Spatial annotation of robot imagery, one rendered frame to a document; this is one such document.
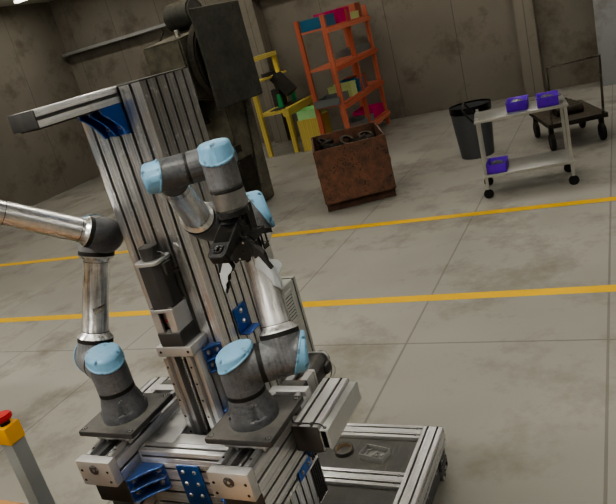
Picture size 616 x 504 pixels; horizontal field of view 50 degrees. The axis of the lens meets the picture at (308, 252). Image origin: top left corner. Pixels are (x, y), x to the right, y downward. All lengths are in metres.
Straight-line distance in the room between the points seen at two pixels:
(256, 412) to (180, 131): 0.84
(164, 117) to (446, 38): 10.80
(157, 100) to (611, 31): 10.33
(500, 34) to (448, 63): 1.01
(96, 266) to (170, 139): 0.53
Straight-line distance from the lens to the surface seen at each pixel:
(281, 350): 1.85
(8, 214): 2.03
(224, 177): 1.42
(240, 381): 1.87
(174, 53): 8.21
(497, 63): 12.45
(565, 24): 12.28
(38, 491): 2.79
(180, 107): 2.02
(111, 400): 2.22
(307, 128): 11.82
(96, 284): 2.26
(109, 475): 2.19
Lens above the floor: 2.05
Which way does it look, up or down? 18 degrees down
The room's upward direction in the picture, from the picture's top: 15 degrees counter-clockwise
